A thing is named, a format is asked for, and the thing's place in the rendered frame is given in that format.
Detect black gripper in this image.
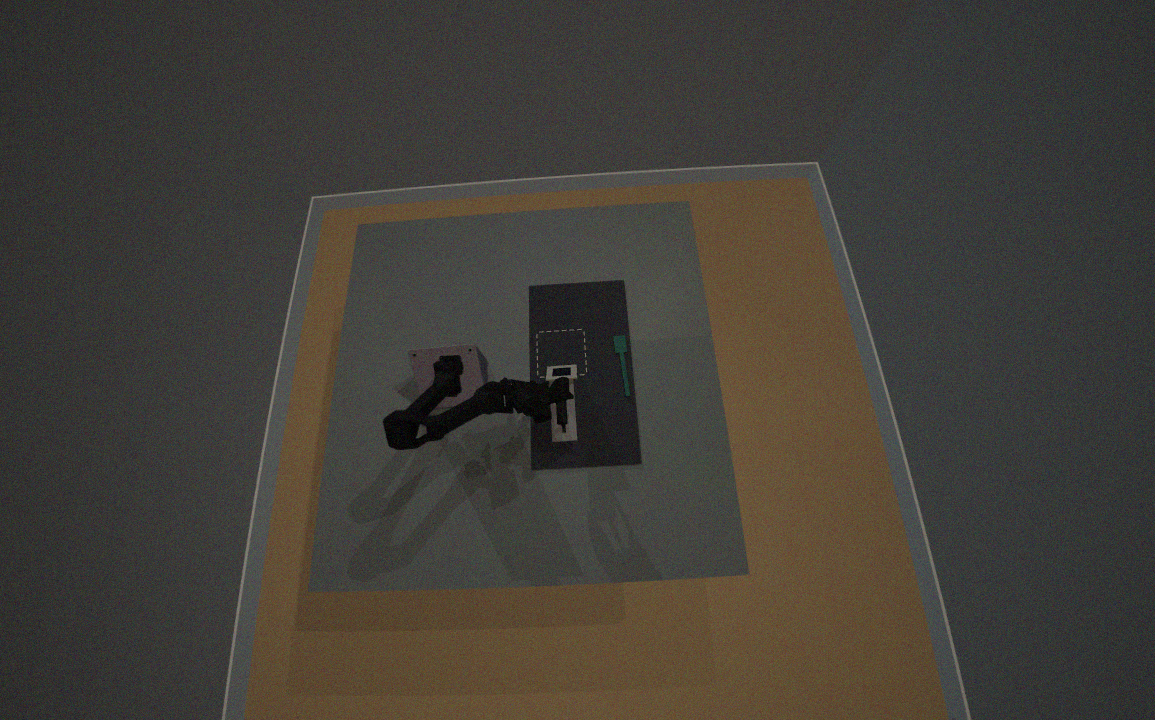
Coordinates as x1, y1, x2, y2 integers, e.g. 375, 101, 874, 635
529, 377, 574, 406

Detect green flat paddle-shaped tool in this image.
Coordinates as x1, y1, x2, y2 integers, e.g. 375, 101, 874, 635
613, 335, 629, 398

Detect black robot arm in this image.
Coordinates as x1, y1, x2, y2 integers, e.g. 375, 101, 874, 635
383, 355, 552, 450

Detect beige tile with black rectangle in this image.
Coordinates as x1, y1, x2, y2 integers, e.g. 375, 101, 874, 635
546, 364, 578, 381

